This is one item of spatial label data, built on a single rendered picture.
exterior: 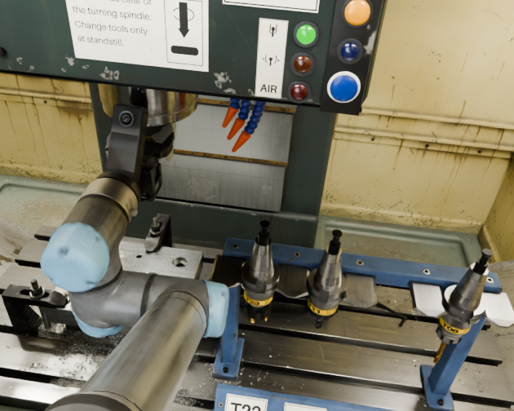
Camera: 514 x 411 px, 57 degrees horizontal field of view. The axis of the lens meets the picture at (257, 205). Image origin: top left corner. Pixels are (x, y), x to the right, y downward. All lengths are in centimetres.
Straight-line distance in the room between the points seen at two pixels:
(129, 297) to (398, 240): 143
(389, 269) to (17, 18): 64
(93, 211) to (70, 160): 145
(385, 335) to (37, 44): 92
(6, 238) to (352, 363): 119
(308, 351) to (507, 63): 110
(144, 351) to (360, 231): 153
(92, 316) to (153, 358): 24
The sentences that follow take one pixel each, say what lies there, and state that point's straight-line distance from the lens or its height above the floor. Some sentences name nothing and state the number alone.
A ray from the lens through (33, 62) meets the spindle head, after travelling 64.
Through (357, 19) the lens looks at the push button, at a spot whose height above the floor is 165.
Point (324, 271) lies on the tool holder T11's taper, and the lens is 76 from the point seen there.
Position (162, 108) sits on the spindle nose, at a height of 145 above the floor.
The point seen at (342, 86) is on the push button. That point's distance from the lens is 54.
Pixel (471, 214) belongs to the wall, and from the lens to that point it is 201.
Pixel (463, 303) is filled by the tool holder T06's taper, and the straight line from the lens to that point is 82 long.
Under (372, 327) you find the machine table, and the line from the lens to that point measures 118.
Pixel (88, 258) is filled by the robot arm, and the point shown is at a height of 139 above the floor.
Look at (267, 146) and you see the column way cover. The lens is 132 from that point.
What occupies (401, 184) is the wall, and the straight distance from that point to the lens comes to 187.
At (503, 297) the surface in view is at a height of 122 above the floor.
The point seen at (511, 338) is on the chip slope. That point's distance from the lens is 145.
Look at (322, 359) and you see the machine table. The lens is 110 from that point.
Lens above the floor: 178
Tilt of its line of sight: 37 degrees down
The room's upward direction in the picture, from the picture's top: 4 degrees clockwise
